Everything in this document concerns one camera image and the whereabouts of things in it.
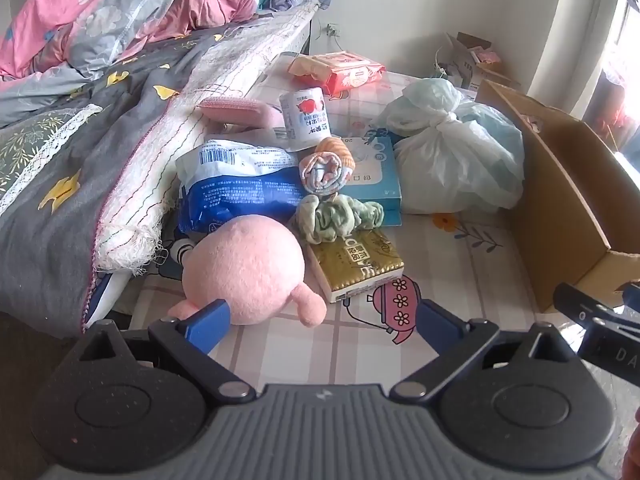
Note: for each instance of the blue and white packet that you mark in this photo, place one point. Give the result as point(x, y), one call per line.
point(235, 185)

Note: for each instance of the small open cardboard box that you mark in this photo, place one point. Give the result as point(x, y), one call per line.
point(465, 60)

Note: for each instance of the pink and grey quilt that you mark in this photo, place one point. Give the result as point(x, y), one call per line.
point(100, 10)

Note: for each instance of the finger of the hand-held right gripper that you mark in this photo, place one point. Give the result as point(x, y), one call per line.
point(590, 312)

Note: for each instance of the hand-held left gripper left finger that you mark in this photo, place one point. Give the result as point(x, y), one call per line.
point(207, 322)

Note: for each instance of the rolled striped socks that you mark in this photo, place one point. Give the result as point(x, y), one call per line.
point(327, 165)

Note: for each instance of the large cardboard box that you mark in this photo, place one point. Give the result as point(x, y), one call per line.
point(560, 200)

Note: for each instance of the white curtain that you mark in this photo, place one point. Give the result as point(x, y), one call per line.
point(590, 35)

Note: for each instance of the beige packet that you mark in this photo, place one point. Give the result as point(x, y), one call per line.
point(305, 67)

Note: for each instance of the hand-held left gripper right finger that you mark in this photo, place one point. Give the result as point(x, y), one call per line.
point(437, 325)

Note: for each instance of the light blue box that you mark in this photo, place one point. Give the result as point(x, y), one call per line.
point(375, 180)

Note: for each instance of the white tied plastic bag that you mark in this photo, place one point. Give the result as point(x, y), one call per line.
point(450, 160)

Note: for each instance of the green fuzzy cloth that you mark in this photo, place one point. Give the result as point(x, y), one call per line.
point(330, 220)

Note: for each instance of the grey bedsheet with yellow print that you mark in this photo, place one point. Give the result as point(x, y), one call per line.
point(75, 160)

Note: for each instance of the white striped mattress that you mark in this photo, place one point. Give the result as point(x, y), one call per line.
point(200, 110)

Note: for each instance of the gold tissue pack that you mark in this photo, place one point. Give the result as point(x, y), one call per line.
point(355, 265)

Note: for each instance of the wall outlet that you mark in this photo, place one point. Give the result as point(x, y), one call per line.
point(333, 30)

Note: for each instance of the pink plush toy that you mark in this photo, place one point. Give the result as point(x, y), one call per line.
point(245, 270)

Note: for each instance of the red wet wipes pack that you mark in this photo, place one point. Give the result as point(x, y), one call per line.
point(350, 75)

